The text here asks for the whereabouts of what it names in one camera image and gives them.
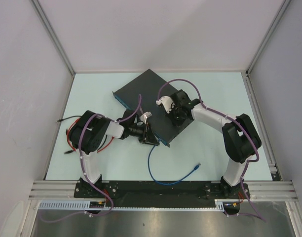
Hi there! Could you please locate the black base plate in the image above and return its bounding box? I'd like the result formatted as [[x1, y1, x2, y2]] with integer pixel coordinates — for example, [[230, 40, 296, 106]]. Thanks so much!
[[74, 179, 252, 208]]

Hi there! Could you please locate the red ethernet cable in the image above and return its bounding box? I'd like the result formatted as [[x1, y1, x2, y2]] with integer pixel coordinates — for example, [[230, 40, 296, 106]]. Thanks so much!
[[67, 119, 114, 154]]

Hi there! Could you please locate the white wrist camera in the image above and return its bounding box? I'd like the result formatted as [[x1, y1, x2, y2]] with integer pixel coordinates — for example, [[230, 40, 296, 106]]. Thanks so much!
[[140, 112, 152, 124], [156, 96, 175, 114]]

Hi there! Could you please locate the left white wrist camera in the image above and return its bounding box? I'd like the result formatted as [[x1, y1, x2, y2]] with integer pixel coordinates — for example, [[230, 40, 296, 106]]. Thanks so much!
[[140, 112, 152, 124]]

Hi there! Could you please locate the blue ethernet cable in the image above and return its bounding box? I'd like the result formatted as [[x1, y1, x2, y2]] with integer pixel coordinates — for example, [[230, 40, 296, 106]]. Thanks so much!
[[147, 138, 201, 186]]

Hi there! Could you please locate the black network switch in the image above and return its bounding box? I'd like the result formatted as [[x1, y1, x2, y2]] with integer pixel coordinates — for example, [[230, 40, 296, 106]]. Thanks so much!
[[113, 69, 192, 146]]

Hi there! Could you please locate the white slotted cable duct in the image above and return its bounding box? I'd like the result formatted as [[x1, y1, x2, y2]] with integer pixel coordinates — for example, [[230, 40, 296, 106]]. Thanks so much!
[[38, 200, 224, 212]]

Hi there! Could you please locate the aluminium frame rail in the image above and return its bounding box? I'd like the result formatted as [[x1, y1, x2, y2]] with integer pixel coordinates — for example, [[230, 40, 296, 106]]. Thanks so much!
[[30, 180, 298, 201]]

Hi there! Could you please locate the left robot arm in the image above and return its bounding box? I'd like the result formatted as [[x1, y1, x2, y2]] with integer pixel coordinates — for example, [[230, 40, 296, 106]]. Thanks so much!
[[66, 109, 159, 198]]

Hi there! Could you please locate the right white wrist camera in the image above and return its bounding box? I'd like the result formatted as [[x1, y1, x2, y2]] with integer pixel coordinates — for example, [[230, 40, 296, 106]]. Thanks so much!
[[156, 96, 175, 114]]

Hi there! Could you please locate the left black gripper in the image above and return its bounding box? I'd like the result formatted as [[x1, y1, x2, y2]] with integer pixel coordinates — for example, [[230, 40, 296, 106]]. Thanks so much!
[[128, 122, 159, 146]]

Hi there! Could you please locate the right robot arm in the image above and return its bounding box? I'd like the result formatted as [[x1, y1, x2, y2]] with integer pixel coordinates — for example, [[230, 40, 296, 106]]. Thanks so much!
[[167, 90, 262, 198]]

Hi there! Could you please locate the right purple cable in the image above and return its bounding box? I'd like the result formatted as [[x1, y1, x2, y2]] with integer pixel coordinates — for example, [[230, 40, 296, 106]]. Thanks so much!
[[157, 79, 267, 223]]

